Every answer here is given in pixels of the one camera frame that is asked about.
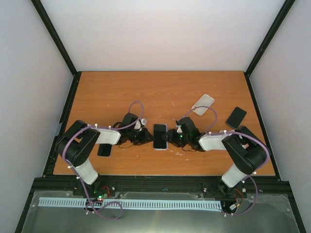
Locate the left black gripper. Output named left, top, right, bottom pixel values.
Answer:
left=128, top=128, right=155, bottom=146

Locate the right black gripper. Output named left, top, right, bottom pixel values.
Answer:
left=161, top=129, right=190, bottom=148

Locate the lavender phone case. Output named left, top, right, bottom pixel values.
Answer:
left=153, top=123, right=169, bottom=151

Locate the clear white phone case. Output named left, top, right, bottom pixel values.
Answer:
left=191, top=94, right=215, bottom=116

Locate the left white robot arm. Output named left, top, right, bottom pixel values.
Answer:
left=55, top=113, right=155, bottom=196

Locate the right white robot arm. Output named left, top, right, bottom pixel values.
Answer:
left=161, top=117, right=270, bottom=188

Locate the black phone green edge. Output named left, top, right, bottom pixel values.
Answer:
left=225, top=107, right=247, bottom=129

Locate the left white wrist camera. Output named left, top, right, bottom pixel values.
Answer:
left=134, top=118, right=147, bottom=131

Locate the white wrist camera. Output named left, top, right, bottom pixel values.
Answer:
left=175, top=124, right=183, bottom=133
left=134, top=118, right=147, bottom=131

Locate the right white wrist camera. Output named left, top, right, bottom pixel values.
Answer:
left=175, top=124, right=183, bottom=133

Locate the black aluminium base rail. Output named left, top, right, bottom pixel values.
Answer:
left=31, top=175, right=290, bottom=202

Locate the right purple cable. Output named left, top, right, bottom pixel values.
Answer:
left=182, top=106, right=271, bottom=216

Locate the light blue cable duct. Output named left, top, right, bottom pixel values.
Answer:
left=38, top=197, right=222, bottom=211

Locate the left black frame post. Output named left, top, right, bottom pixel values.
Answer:
left=31, top=0, right=79, bottom=76

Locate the black frame post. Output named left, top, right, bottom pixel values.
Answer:
left=31, top=0, right=79, bottom=76
left=244, top=0, right=296, bottom=76

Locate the right black frame post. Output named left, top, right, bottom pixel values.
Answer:
left=244, top=0, right=296, bottom=76

